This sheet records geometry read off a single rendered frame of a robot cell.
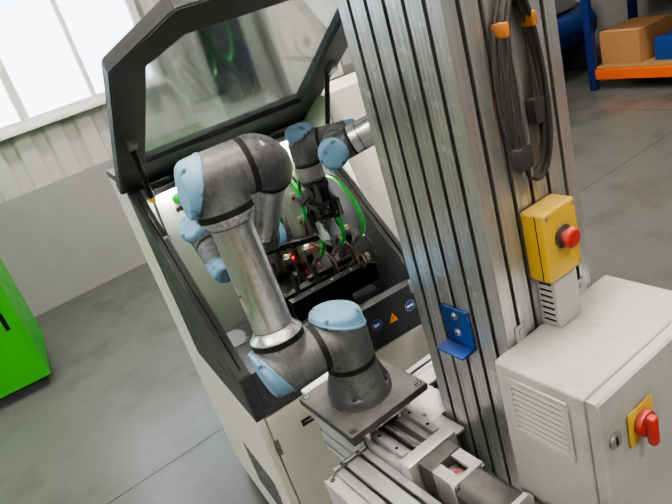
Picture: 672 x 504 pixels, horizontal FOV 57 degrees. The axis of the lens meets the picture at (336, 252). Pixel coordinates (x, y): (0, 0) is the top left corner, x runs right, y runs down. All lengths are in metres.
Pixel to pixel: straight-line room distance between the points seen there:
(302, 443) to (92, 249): 4.17
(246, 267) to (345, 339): 0.27
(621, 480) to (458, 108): 0.66
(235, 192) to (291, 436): 1.02
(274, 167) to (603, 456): 0.76
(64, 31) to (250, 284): 4.73
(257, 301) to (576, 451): 0.64
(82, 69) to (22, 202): 1.22
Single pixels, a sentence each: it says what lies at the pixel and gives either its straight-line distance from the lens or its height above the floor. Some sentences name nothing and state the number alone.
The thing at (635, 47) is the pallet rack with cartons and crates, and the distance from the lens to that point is 7.26.
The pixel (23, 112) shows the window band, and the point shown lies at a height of 1.60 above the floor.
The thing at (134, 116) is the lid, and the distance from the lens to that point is 1.68.
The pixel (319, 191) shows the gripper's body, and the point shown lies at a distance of 1.67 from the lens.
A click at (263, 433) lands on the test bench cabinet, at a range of 1.96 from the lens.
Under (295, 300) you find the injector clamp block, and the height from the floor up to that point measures 0.98.
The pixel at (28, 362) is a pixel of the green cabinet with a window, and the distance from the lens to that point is 4.56.
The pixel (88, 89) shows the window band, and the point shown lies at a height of 1.60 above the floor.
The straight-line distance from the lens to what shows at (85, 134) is 5.82.
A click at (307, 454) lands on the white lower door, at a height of 0.58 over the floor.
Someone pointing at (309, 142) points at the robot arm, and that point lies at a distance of 1.65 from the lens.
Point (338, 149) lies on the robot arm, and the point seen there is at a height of 1.54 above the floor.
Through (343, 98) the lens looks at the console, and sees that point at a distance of 2.21.
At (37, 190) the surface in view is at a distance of 5.77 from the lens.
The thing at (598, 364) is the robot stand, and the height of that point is 1.23.
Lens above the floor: 1.91
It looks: 24 degrees down
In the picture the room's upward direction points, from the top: 17 degrees counter-clockwise
